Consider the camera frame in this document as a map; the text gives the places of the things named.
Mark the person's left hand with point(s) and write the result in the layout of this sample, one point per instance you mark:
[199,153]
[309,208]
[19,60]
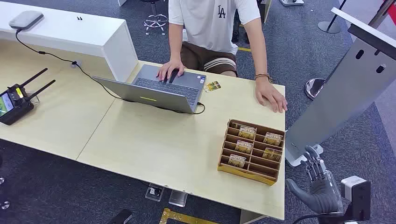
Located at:
[267,91]

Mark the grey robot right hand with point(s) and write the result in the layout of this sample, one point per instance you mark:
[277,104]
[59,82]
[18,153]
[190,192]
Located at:
[323,194]

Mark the person's right hand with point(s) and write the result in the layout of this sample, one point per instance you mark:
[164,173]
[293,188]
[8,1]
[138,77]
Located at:
[169,68]

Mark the gold hotel card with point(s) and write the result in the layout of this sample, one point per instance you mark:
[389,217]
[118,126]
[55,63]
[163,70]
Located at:
[237,160]
[272,154]
[212,86]
[243,146]
[235,125]
[273,139]
[247,133]

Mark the person's right forearm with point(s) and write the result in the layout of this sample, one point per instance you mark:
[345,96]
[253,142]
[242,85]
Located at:
[175,46]

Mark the person's left forearm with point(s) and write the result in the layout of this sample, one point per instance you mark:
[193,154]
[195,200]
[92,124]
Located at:
[259,58]

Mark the person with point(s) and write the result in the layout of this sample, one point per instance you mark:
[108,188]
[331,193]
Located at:
[210,24]

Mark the wooden card holder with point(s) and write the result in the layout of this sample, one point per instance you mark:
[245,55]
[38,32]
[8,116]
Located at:
[247,176]

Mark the grey laptop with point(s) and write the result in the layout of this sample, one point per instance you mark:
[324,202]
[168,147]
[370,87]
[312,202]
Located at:
[154,94]

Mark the chrome stanchion base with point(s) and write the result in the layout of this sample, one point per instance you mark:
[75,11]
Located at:
[313,88]

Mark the chrome stool base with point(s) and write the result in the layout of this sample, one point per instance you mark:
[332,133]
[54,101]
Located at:
[155,21]

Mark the background humanoid robot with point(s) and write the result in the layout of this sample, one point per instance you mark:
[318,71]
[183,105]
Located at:
[236,29]

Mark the grey standing kiosk panel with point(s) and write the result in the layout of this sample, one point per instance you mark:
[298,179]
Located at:
[340,102]

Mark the grey stanchion with black pole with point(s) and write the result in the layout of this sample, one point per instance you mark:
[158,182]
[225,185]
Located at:
[328,27]

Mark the white raised counter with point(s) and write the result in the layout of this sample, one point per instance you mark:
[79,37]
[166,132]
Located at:
[77,35]

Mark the clear acrylic block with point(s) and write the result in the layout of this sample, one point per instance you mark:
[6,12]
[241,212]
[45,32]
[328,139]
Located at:
[154,192]
[178,198]

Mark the clear acrylic controller stand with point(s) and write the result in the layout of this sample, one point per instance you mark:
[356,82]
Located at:
[35,98]

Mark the black box on floor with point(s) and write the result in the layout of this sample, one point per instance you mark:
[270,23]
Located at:
[121,217]

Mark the black remote controller with antennas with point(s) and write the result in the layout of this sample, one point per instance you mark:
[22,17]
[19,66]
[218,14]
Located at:
[14,106]

